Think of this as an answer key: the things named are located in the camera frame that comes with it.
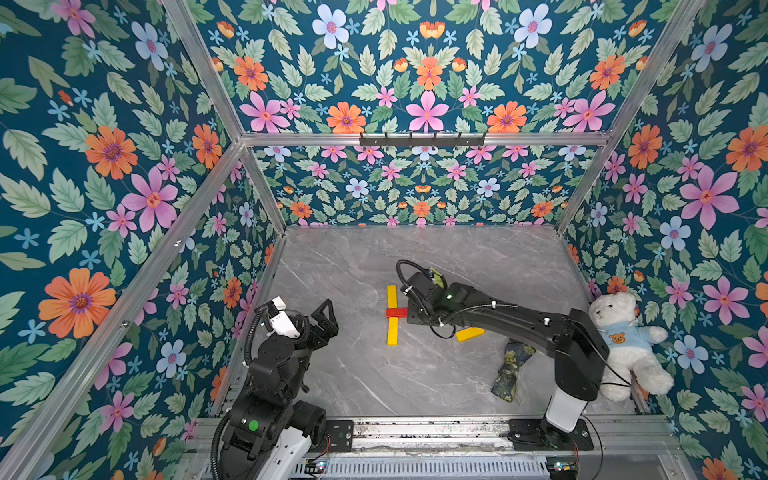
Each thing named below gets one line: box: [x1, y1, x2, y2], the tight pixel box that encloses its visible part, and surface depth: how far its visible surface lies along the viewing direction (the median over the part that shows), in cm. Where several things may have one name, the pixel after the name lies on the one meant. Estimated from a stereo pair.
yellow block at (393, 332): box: [387, 317, 399, 347], surface depth 92 cm
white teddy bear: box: [588, 292, 674, 402], surface depth 82 cm
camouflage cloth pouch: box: [491, 338, 536, 402], surface depth 82 cm
